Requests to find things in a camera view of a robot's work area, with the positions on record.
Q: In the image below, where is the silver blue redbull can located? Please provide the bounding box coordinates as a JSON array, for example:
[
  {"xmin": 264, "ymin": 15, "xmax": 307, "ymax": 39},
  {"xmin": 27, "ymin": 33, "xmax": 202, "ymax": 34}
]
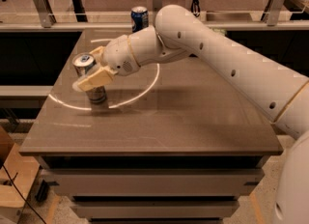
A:
[{"xmin": 72, "ymin": 53, "xmax": 106, "ymax": 103}]

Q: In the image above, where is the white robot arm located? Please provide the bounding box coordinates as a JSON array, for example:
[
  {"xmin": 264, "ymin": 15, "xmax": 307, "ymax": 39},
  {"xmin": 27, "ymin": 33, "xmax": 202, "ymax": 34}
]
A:
[{"xmin": 72, "ymin": 5, "xmax": 309, "ymax": 224}]

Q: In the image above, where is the blue pepsi can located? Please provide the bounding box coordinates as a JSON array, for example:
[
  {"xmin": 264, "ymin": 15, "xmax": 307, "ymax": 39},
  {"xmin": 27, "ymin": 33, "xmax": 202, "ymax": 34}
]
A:
[{"xmin": 131, "ymin": 6, "xmax": 149, "ymax": 33}]

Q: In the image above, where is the grey drawer cabinet table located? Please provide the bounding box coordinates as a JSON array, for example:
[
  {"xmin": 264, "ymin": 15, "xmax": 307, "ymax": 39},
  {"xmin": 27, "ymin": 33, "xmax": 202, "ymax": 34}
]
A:
[{"xmin": 18, "ymin": 28, "xmax": 284, "ymax": 224}]

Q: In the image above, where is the black floor cable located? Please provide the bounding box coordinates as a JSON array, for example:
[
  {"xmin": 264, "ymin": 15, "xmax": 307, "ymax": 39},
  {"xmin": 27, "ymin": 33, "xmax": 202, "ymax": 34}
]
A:
[{"xmin": 0, "ymin": 164, "xmax": 47, "ymax": 224}]

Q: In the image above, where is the green snack bag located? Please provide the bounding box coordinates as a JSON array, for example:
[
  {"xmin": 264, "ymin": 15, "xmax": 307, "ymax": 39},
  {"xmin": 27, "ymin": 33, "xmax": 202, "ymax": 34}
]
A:
[{"xmin": 212, "ymin": 29, "xmax": 226, "ymax": 37}]

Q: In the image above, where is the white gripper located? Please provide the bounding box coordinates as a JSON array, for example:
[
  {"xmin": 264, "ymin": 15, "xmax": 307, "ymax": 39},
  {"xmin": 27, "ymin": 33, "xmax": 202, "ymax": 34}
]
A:
[{"xmin": 72, "ymin": 35, "xmax": 140, "ymax": 92}]

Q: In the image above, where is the left metal railing post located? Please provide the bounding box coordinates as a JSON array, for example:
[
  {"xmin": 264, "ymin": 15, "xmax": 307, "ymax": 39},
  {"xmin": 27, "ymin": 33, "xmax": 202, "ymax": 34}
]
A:
[{"xmin": 33, "ymin": 0, "xmax": 56, "ymax": 28}]

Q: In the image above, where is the cardboard box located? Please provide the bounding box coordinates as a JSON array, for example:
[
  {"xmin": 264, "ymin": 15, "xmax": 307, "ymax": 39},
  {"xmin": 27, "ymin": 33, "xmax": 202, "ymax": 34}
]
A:
[{"xmin": 0, "ymin": 127, "xmax": 39, "ymax": 224}]

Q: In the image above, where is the right metal railing post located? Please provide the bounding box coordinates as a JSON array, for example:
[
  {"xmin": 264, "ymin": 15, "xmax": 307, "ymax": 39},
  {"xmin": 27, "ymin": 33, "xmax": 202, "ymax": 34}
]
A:
[{"xmin": 266, "ymin": 0, "xmax": 285, "ymax": 26}]

